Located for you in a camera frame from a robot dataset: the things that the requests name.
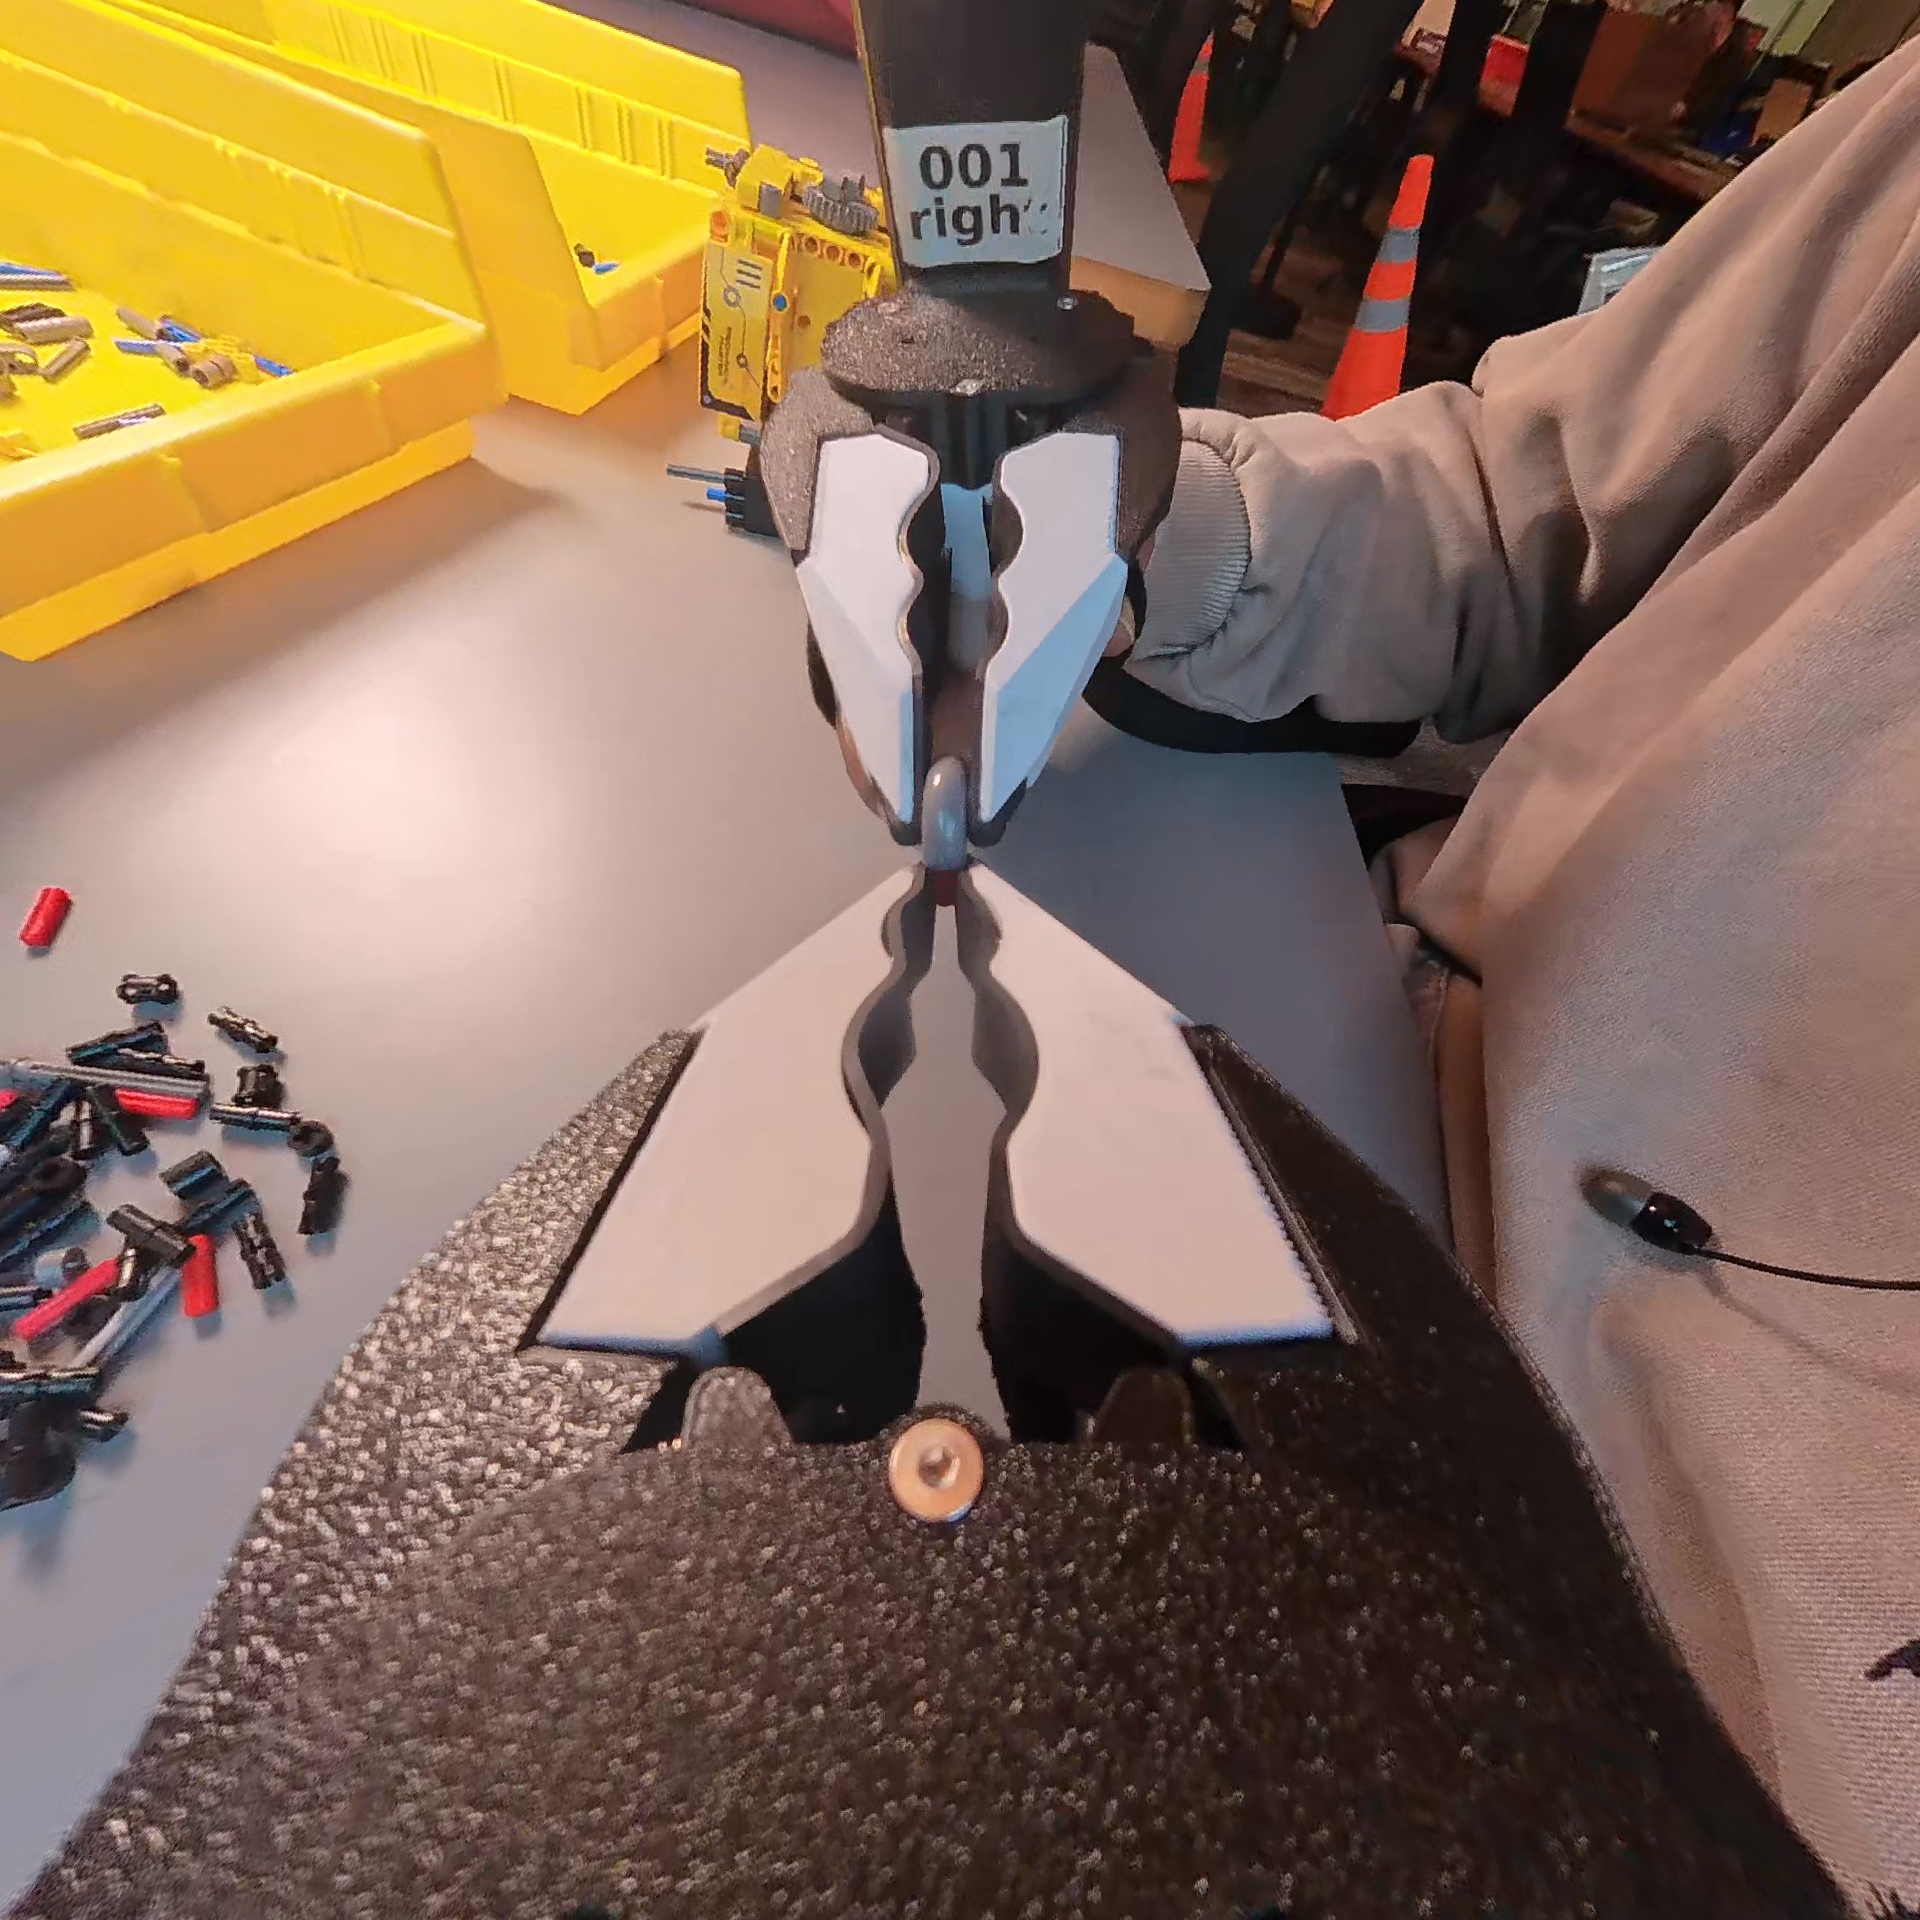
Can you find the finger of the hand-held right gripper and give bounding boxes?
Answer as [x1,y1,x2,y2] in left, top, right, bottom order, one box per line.
[792,431,941,845]
[971,431,1132,844]

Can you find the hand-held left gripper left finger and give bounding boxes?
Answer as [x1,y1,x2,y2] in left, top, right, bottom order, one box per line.
[528,866,926,1441]

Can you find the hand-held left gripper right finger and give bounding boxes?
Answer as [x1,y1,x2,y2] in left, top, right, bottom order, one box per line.
[956,866,1343,1444]

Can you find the yellow building brick model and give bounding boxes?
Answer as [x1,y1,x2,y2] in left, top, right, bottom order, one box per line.
[668,141,906,542]

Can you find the grey bent rod red caps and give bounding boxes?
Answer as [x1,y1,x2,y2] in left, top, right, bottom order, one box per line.
[917,753,980,917]

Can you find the yellow storage bin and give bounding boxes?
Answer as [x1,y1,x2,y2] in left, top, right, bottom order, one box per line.
[0,41,513,665]
[113,0,753,413]

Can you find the person's right forearm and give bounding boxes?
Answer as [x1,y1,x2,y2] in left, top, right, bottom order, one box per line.
[1130,376,1533,744]

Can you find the grey desk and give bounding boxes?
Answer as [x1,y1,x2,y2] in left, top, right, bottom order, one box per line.
[0,0,1450,1849]

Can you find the person's right hand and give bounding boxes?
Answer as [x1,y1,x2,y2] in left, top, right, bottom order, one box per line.
[807,647,894,819]

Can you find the grey table with dark edge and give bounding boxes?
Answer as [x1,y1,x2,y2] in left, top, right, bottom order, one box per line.
[1069,41,1213,350]

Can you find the black chair armrest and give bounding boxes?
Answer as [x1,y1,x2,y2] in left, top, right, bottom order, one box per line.
[1082,660,1501,844]

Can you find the pile of black red pins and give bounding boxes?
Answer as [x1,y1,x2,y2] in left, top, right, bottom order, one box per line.
[0,972,351,1508]

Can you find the scattered blue grey brick pins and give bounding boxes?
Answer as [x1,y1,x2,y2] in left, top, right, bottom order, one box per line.
[0,263,293,452]

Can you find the black earphone cord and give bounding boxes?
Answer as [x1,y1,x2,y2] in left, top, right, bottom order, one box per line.
[1579,1168,1920,1295]

